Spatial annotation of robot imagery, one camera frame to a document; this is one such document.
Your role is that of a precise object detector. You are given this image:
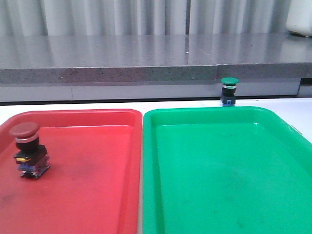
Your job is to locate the green mushroom push button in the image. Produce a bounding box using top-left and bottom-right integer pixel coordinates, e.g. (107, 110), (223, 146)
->
(220, 77), (239, 107)

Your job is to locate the red mushroom push button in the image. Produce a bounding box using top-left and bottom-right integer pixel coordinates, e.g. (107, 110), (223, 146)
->
(9, 121), (51, 179)

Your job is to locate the green plastic tray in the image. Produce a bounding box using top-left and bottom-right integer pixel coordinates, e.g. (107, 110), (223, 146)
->
(143, 107), (312, 234)

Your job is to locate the red plastic tray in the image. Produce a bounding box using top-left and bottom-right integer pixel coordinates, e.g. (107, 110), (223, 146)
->
(0, 109), (142, 234)

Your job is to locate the grey stone counter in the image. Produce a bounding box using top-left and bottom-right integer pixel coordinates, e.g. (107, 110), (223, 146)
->
(0, 33), (312, 103)

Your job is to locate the white container on counter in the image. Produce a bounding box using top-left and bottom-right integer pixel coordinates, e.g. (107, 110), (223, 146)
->
(286, 0), (312, 37)

